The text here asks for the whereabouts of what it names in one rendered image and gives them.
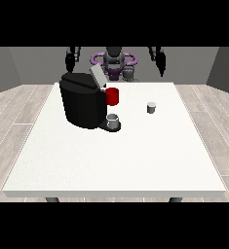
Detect small grey coffee pod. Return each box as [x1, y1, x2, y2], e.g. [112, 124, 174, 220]
[146, 101, 157, 115]

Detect pale grey machine lid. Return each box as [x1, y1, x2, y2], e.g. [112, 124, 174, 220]
[89, 63, 107, 89]

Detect black coffee machine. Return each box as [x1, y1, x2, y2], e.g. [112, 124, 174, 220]
[58, 71, 122, 132]

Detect red pod holder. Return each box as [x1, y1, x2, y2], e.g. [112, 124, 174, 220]
[104, 87, 120, 107]

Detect grey robot trunk purple rings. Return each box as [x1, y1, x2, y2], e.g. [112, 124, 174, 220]
[90, 47, 140, 83]

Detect small grey cup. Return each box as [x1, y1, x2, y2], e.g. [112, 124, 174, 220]
[105, 113, 120, 129]

